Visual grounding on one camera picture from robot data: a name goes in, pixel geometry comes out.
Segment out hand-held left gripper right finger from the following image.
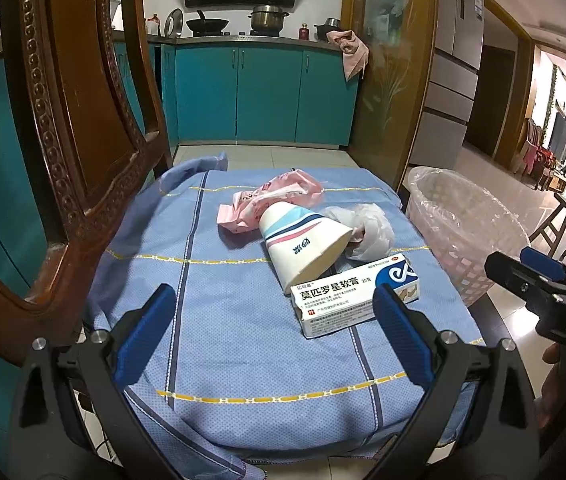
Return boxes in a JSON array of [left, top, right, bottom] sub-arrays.
[[363, 282, 541, 480]]

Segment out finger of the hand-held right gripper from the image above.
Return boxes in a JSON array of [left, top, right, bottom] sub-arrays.
[[484, 251, 554, 321], [519, 246, 566, 293]]

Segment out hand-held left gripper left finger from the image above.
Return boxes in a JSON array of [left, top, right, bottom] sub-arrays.
[[6, 282, 186, 480]]

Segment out white plastic lattice basket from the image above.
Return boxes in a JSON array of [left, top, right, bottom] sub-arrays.
[[405, 166, 531, 308]]

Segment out blue and white medicine box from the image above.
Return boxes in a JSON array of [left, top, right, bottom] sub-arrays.
[[290, 254, 421, 338]]

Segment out white plastic bag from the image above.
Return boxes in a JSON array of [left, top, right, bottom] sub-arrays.
[[323, 202, 396, 261]]

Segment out striped paper cup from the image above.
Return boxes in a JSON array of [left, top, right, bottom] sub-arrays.
[[258, 202, 354, 293]]

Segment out pink printed plastic bag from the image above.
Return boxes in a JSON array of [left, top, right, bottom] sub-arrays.
[[217, 170, 324, 236]]

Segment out person's right hand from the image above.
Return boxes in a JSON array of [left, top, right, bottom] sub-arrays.
[[542, 344, 566, 426]]

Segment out black rimmed glass table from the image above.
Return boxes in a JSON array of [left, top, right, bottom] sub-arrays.
[[463, 292, 544, 480]]

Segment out clear plastic bin liner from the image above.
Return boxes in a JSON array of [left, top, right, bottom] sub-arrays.
[[405, 166, 531, 261]]

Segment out pink covered chair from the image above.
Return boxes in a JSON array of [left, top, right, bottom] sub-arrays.
[[513, 119, 556, 191]]

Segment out blue checked cloth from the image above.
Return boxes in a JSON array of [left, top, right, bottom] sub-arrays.
[[83, 152, 484, 476]]

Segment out green garland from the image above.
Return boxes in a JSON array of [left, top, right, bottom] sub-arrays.
[[543, 65, 560, 146]]

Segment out dark wooden door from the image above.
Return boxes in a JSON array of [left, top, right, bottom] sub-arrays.
[[464, 45, 518, 163]]

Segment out wooden framed glass door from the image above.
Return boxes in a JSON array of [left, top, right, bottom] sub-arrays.
[[340, 0, 438, 196]]

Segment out silver refrigerator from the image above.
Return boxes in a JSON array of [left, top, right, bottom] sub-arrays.
[[420, 0, 486, 158]]

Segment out carved wooden chair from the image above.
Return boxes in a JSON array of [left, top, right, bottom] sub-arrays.
[[0, 0, 174, 366]]

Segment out teal base cabinets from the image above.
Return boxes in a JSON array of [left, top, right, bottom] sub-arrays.
[[0, 42, 361, 361]]

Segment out pink towel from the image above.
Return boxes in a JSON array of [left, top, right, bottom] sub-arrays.
[[325, 30, 370, 82]]

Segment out black pot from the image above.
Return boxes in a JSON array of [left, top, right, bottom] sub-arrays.
[[314, 17, 344, 42]]

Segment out steel pot lid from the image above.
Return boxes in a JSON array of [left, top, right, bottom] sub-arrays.
[[164, 8, 184, 37]]

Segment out black wok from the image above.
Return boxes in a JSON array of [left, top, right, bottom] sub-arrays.
[[185, 10, 230, 36]]

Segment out steel cooking pot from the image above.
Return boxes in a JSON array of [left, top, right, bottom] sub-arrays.
[[249, 5, 290, 36]]

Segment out wooden doorway frame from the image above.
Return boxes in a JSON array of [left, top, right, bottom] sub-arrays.
[[515, 35, 536, 171]]

